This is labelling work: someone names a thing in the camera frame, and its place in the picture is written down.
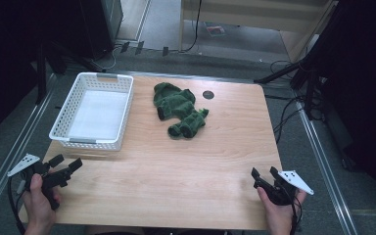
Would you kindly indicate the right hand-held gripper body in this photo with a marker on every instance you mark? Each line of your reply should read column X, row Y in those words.
column 282, row 191

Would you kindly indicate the black metal stand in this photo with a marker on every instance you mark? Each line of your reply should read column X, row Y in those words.
column 42, row 71

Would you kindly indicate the person's left hand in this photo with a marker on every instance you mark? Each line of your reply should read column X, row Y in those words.
column 39, row 205

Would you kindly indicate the person's right hand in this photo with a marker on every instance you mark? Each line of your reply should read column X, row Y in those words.
column 279, row 217

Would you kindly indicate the red paper sheet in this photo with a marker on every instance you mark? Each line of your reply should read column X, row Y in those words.
column 215, row 30

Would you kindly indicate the light wooden furniture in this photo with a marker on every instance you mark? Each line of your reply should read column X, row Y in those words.
column 258, row 14

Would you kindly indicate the black round table grommet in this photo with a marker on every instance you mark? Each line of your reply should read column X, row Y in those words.
column 208, row 95

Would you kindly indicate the metal floor rail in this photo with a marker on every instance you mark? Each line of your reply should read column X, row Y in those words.
column 9, row 156
column 326, row 169

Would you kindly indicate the black cabinet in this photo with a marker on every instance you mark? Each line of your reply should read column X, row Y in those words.
column 101, row 26

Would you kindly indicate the black tripod stand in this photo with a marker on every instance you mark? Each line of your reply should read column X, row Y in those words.
column 306, row 75

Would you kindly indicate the white perforated plastic basket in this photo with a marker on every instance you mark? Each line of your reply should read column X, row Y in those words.
column 94, row 112

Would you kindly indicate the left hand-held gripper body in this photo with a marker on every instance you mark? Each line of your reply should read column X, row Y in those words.
column 52, row 179

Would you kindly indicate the green fleece doll garment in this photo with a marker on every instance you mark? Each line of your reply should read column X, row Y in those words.
column 179, row 109

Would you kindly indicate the small black floor bracket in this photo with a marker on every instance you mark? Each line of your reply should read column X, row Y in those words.
column 165, row 51
column 125, row 47
column 139, row 48

